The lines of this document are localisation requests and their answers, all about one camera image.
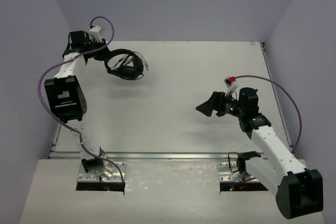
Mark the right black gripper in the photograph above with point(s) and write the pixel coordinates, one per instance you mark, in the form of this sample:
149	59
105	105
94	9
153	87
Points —
216	103

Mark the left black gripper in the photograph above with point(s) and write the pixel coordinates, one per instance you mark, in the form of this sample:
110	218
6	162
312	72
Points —
97	51

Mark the black headset with microphone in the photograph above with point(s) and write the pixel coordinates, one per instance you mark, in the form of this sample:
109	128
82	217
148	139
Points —
129	67

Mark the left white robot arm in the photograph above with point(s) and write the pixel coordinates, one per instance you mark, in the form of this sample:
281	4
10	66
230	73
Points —
66	98

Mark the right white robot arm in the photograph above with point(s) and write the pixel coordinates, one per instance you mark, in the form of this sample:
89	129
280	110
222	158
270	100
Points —
298	191

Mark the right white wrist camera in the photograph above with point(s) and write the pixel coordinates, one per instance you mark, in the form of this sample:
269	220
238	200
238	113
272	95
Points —
231	85

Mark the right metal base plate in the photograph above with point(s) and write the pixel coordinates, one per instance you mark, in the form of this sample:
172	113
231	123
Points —
228	173

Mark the metal base plate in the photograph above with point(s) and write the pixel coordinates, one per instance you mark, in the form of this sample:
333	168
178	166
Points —
108	174
228	173

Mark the aluminium rail front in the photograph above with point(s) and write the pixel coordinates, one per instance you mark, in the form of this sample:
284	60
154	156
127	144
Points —
148	155

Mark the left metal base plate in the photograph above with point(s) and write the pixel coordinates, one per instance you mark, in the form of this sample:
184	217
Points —
108	174

